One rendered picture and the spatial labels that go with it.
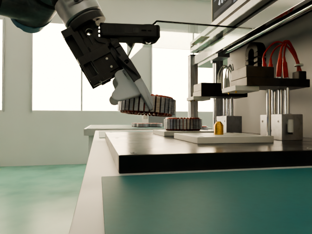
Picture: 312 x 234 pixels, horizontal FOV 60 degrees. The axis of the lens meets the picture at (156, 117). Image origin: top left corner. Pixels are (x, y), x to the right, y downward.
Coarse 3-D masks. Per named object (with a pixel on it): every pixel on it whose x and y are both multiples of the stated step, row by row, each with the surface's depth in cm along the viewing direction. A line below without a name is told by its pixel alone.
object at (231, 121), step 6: (222, 120) 81; (228, 120) 79; (234, 120) 79; (240, 120) 79; (228, 126) 79; (234, 126) 79; (240, 126) 79; (228, 132) 78; (234, 132) 79; (240, 132) 79
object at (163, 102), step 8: (152, 96) 47; (160, 96) 48; (168, 96) 50; (120, 104) 50; (128, 104) 48; (136, 104) 47; (144, 104) 48; (160, 104) 48; (168, 104) 49; (120, 112) 52; (128, 112) 49; (136, 112) 48; (144, 112) 48; (152, 112) 48; (160, 112) 48; (168, 112) 49
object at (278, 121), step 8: (264, 120) 60; (272, 120) 58; (280, 120) 55; (296, 120) 55; (264, 128) 60; (272, 128) 58; (280, 128) 55; (296, 128) 55; (280, 136) 55; (288, 136) 55; (296, 136) 55
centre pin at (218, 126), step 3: (216, 123) 55; (219, 123) 55; (216, 126) 55; (219, 126) 55; (222, 126) 55; (216, 129) 55; (219, 129) 55; (222, 129) 55; (216, 132) 55; (219, 132) 55; (222, 132) 55
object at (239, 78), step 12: (240, 72) 56; (252, 72) 54; (264, 72) 55; (240, 84) 56; (252, 84) 54; (264, 84) 54; (276, 84) 55; (288, 84) 55; (300, 84) 56; (288, 96) 56; (288, 108) 56
